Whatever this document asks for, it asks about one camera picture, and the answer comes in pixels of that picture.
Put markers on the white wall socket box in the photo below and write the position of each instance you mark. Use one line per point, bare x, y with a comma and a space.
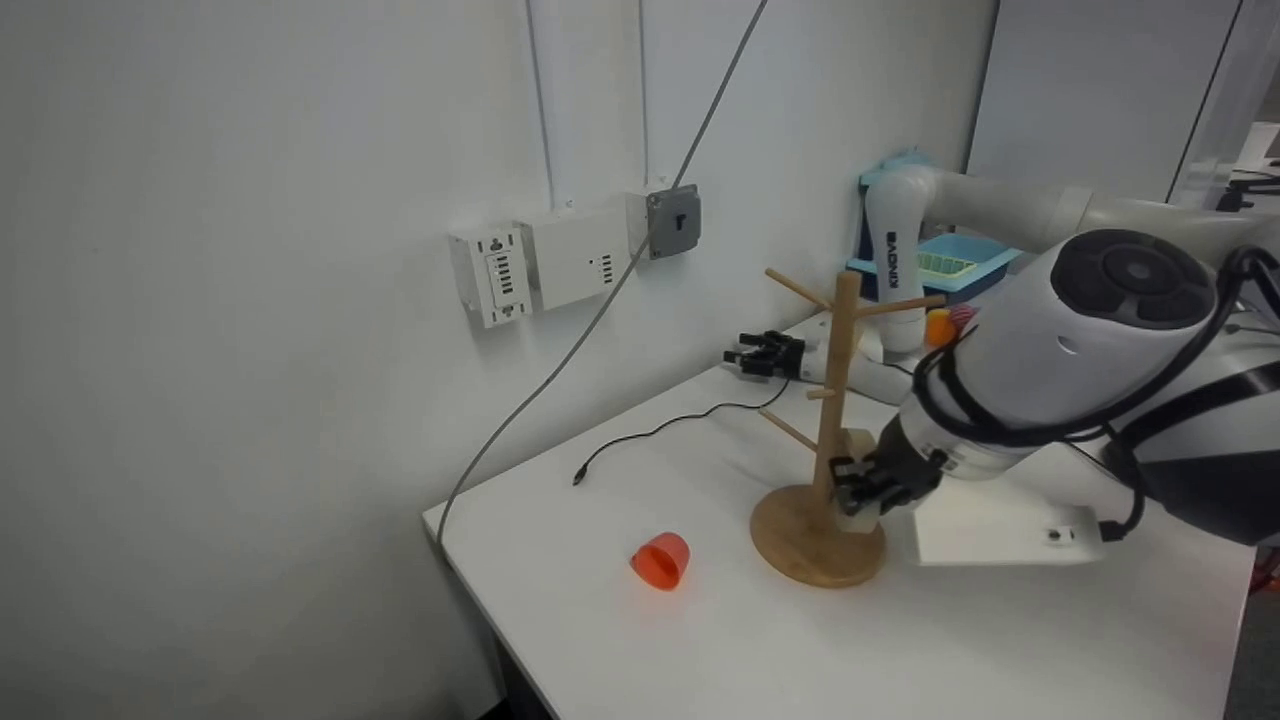
516, 270

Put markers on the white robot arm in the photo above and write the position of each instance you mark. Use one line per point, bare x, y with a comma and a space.
1121, 334

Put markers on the black gripper of second arm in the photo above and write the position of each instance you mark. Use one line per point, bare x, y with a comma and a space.
767, 354

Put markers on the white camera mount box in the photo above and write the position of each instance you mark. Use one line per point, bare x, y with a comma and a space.
1002, 526

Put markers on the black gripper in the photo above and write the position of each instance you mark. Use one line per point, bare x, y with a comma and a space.
883, 483

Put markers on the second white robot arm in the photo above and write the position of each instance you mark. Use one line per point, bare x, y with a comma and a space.
907, 200

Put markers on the small orange cup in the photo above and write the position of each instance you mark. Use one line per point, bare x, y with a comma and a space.
661, 562

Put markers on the grey wall junction box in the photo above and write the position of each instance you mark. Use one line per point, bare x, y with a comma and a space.
672, 221

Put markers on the wooden hanger tree stand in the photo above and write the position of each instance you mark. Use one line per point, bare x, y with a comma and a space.
799, 528

